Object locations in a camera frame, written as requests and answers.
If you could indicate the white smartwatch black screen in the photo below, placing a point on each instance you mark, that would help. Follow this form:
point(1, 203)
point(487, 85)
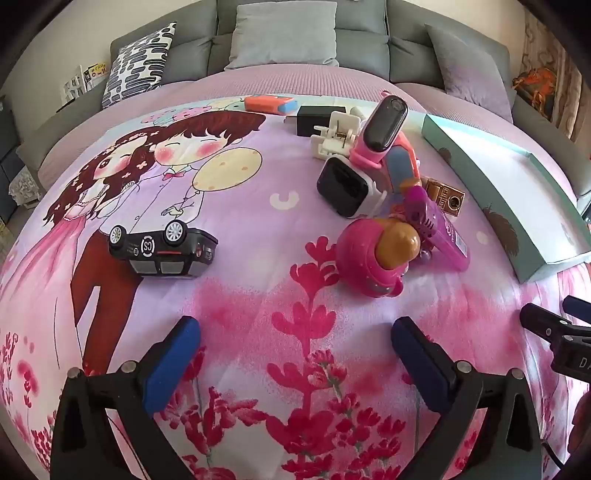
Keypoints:
point(351, 192)

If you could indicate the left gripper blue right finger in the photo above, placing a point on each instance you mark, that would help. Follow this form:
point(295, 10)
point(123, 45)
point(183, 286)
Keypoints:
point(429, 366)

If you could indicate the grey lilac pillow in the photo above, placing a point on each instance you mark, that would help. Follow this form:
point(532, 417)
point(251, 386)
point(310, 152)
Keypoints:
point(470, 74)

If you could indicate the small orange blue toy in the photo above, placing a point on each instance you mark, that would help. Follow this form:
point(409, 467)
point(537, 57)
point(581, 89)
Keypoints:
point(270, 104)

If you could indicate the large orange blue toy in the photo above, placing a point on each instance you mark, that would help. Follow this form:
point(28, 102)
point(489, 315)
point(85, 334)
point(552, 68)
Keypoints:
point(401, 162)

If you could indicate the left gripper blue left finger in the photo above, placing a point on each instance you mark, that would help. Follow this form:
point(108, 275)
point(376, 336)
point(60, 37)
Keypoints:
point(164, 364)

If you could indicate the pink smartwatch black screen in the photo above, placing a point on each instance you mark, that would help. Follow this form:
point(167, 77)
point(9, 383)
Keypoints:
point(379, 132)

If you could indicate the pink brown puppy toy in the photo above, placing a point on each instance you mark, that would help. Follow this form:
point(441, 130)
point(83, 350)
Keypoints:
point(372, 255)

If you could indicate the grey sofa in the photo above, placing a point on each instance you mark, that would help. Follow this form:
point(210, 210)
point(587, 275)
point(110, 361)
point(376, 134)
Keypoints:
point(364, 46)

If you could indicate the dark grey cabinet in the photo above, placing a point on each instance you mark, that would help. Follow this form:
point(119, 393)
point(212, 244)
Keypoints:
point(11, 164)

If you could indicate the magazines behind sofa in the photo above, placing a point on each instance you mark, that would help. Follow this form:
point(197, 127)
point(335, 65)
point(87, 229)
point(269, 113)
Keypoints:
point(83, 80)

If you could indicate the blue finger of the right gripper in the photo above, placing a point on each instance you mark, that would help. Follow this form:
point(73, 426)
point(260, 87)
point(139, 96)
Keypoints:
point(549, 326)
point(576, 307)

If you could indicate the teal shallow box tray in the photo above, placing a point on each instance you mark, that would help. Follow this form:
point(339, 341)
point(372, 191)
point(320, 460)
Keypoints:
point(538, 226)

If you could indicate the black white patterned pillow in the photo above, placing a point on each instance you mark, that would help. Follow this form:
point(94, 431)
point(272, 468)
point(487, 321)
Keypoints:
point(138, 66)

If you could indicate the orange bag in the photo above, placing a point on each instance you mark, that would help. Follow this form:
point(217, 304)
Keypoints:
point(538, 88)

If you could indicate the beige patterned curtain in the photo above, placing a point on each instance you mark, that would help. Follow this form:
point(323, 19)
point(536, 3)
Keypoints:
point(572, 98)

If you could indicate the black power adapter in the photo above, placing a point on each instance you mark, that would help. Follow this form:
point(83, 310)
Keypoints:
point(308, 117)

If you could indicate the pink sofa cover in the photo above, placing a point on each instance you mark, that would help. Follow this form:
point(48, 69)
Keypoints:
point(64, 137)

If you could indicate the gold patterned lighter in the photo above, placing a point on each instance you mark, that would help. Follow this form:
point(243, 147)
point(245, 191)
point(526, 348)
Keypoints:
point(450, 199)

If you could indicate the white power adapter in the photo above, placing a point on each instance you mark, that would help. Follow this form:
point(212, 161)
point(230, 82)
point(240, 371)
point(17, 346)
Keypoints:
point(357, 112)

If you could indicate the light grey square pillow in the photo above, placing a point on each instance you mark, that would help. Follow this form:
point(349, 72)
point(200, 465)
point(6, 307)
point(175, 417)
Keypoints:
point(286, 32)

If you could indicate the cream plastic hair clip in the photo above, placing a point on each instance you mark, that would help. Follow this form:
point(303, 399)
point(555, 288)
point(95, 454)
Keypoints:
point(338, 138)

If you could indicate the purple lighter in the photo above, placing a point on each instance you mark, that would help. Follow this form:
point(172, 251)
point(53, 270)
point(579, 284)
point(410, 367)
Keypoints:
point(433, 226)

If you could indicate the black toy car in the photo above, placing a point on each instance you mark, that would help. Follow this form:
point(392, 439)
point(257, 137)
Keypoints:
point(174, 251)

